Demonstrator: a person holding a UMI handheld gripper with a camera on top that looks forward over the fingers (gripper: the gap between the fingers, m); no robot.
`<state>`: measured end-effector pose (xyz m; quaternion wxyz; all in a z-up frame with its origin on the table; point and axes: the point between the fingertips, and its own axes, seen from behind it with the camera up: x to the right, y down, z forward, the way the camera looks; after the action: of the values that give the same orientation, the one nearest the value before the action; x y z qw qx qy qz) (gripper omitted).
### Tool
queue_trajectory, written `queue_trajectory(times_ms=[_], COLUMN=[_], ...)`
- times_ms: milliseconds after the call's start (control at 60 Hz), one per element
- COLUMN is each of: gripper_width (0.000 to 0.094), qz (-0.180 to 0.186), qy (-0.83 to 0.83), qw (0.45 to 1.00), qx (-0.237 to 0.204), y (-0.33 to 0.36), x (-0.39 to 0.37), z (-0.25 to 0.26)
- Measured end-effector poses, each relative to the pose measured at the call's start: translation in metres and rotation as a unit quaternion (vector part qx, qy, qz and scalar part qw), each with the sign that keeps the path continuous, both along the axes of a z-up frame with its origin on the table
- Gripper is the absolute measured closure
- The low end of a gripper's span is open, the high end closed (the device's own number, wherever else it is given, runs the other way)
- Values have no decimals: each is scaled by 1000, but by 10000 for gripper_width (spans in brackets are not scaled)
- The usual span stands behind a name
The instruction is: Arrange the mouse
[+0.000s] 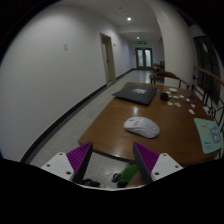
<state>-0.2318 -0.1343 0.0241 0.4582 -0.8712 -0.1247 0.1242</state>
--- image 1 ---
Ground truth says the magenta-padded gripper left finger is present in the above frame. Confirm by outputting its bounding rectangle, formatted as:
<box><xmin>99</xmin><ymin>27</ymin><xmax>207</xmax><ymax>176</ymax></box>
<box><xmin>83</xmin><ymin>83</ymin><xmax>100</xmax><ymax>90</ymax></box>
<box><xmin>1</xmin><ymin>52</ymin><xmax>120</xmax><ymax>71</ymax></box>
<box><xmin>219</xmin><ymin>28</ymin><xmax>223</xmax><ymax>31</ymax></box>
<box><xmin>40</xmin><ymin>141</ymin><xmax>95</xmax><ymax>185</ymax></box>

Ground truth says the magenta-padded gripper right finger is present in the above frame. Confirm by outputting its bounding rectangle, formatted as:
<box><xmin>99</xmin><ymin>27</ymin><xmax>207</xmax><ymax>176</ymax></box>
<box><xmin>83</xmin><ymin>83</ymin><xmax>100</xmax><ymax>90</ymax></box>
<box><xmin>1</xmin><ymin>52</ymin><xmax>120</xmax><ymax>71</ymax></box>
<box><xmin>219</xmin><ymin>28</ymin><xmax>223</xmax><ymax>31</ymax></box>
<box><xmin>132</xmin><ymin>141</ymin><xmax>184</xmax><ymax>185</ymax></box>

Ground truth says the white perforated computer mouse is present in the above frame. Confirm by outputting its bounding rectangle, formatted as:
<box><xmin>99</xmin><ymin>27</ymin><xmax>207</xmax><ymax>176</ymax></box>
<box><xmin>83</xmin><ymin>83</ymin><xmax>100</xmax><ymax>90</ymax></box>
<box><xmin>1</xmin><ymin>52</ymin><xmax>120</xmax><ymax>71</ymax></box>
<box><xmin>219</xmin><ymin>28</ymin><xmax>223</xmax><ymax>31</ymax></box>
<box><xmin>123</xmin><ymin>116</ymin><xmax>161</xmax><ymax>139</ymax></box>

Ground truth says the green printed mouse pad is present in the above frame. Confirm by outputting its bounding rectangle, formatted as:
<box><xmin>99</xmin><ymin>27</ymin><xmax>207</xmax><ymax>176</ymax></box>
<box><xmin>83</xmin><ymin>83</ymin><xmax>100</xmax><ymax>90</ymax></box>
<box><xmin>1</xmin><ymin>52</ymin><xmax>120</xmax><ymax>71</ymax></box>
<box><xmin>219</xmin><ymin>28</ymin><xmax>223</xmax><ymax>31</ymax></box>
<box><xmin>193</xmin><ymin>117</ymin><xmax>224</xmax><ymax>155</ymax></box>

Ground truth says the black closed laptop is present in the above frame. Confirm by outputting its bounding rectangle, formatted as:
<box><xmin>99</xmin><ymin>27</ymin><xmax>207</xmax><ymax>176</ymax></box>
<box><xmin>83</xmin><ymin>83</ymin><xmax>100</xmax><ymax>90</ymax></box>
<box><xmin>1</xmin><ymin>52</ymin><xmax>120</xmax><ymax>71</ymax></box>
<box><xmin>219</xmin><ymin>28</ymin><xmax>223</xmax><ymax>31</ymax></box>
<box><xmin>112</xmin><ymin>83</ymin><xmax>160</xmax><ymax>107</ymax></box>

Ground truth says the wooden armchair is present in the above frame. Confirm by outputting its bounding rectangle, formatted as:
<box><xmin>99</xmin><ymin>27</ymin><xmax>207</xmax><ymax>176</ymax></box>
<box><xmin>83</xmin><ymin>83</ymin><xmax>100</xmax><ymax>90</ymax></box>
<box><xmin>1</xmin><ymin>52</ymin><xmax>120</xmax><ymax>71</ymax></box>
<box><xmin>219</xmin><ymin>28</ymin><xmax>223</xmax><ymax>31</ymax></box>
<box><xmin>149</xmin><ymin>70</ymin><xmax>191</xmax><ymax>90</ymax></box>

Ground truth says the black railing with wooden handrail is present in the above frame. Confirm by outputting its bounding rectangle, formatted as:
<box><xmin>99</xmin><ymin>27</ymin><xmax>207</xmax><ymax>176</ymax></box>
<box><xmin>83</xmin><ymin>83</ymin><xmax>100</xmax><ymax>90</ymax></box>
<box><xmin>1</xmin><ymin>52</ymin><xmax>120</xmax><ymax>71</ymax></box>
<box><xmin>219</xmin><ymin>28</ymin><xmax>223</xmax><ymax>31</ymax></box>
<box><xmin>191</xmin><ymin>65</ymin><xmax>224</xmax><ymax>134</ymax></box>

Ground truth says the dark window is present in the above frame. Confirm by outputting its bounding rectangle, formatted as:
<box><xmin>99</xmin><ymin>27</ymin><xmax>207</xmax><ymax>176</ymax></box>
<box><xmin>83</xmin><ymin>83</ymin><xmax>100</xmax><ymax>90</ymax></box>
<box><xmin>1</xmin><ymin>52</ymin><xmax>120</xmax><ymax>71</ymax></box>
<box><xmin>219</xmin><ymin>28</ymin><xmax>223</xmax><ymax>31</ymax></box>
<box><xmin>193</xmin><ymin>35</ymin><xmax>221</xmax><ymax>98</ymax></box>

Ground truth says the glass double door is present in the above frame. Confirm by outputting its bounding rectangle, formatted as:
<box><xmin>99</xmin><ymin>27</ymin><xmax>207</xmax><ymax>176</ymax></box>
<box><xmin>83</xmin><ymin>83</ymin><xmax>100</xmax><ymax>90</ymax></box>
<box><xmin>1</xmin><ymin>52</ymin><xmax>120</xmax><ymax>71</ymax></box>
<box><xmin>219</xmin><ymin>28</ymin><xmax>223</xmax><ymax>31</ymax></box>
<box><xmin>135</xmin><ymin>47</ymin><xmax>154</xmax><ymax>70</ymax></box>

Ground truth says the side door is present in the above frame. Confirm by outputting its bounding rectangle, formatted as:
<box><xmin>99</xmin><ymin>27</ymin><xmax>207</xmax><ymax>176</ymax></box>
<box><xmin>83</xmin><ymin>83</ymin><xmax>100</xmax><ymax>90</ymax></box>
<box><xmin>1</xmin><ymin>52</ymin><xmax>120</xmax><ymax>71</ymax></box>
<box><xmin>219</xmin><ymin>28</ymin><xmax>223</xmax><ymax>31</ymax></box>
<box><xmin>100</xmin><ymin>32</ymin><xmax>117</xmax><ymax>84</ymax></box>

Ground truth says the black cable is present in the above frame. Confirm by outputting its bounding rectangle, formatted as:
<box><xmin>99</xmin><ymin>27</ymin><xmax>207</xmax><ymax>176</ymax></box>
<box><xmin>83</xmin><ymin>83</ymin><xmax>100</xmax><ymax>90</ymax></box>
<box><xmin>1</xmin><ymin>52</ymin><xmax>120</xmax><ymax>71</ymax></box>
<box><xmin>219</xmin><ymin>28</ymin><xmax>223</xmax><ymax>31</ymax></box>
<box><xmin>168</xmin><ymin>94</ymin><xmax>198</xmax><ymax>102</ymax></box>

